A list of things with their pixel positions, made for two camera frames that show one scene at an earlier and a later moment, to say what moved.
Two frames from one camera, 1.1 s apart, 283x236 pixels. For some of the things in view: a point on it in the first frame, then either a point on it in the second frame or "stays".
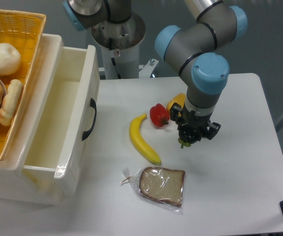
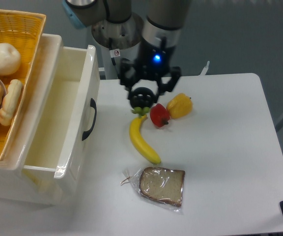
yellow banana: [138, 142] stays
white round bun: [3, 59] stays
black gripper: [191, 117] to [153, 63]
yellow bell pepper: [180, 99] stays
